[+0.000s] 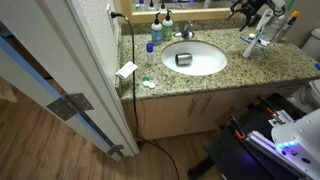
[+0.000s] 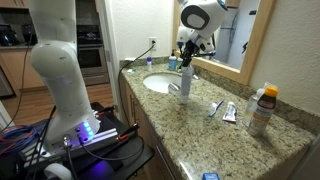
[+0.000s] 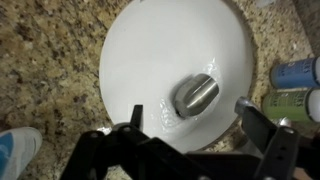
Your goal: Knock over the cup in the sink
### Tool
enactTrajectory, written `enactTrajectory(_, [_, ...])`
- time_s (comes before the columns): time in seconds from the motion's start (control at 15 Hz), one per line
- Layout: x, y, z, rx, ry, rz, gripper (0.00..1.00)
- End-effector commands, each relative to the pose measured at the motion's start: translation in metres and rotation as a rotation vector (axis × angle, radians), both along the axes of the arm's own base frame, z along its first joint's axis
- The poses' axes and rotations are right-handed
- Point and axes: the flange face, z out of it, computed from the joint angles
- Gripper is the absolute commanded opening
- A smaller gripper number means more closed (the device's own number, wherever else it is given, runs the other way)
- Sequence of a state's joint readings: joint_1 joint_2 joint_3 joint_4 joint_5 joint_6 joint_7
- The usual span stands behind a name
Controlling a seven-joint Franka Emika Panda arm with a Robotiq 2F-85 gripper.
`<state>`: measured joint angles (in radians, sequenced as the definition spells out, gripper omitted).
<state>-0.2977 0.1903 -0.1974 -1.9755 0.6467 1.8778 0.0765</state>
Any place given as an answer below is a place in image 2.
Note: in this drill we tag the white oval sink basin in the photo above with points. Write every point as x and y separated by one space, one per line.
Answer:
158 81

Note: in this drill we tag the white toothpaste tube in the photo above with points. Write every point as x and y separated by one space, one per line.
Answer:
230 112

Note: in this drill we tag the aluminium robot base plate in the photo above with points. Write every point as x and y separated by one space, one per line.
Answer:
103 136

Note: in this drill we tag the small blue box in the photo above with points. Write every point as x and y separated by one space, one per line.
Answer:
210 176

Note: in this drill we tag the tall white tube bottle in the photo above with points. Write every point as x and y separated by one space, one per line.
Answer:
186 86

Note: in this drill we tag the small metallic cup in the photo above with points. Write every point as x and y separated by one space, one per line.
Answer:
174 88

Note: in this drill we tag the black robot cart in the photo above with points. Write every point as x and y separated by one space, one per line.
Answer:
133 153

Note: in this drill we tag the black kitchen appliance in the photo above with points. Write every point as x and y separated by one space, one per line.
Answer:
8 35

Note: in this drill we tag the wood-framed wall mirror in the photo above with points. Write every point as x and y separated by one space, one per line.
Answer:
253 43

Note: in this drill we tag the orange-capped sunscreen spray can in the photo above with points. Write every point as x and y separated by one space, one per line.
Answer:
262 114

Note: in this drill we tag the green pump soap bottle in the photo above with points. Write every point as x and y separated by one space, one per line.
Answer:
179 62

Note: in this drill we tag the chrome sink faucet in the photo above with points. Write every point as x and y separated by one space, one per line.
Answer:
195 77

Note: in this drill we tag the orange black clamp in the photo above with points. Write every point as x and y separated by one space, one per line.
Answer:
128 131

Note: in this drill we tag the wooden kitchen cabinet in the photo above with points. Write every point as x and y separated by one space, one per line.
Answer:
16 70

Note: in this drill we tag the white tape roll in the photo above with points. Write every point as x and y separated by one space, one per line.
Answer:
56 171

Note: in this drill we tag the small green white item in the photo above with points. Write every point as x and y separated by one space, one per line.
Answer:
131 71

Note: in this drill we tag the wooden vanity cabinet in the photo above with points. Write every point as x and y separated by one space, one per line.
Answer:
143 130

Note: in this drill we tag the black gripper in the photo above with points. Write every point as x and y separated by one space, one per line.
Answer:
190 48

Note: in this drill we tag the white wall power outlet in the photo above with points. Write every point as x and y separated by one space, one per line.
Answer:
153 43

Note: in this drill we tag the small white blue-capped bottle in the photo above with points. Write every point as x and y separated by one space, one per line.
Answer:
149 64

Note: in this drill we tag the blue pump soap bottle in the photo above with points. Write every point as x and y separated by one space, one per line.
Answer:
172 62

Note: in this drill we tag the stainless kitchen oven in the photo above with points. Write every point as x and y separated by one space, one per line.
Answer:
93 56

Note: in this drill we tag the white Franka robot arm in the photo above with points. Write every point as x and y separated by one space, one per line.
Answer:
63 86

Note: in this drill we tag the clear plastic bottle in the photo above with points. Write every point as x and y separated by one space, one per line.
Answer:
250 108

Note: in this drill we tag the blue white toothbrush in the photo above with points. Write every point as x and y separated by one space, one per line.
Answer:
216 109

